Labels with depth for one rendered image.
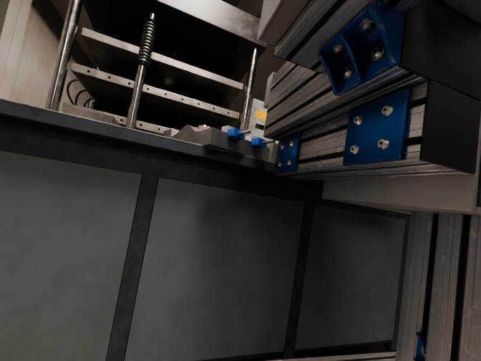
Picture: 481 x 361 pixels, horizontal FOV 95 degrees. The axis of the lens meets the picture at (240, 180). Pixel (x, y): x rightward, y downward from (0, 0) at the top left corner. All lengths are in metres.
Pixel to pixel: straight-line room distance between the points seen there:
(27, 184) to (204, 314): 0.67
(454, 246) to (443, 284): 0.06
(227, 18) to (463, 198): 1.80
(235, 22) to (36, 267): 1.78
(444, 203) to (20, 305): 0.97
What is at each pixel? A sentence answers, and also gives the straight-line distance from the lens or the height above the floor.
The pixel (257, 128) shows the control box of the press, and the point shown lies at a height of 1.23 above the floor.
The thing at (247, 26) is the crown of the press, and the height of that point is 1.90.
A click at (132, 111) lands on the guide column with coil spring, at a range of 1.63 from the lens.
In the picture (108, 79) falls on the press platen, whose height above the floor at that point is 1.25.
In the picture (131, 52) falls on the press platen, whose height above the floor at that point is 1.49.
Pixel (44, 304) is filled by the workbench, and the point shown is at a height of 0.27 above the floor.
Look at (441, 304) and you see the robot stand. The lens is 0.46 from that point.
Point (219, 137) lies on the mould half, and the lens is 0.73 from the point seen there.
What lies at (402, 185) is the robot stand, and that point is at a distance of 0.42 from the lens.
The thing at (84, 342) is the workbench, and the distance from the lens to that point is 0.93.
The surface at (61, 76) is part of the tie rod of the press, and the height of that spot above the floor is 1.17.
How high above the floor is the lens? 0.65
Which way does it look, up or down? 4 degrees up
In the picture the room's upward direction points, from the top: 9 degrees clockwise
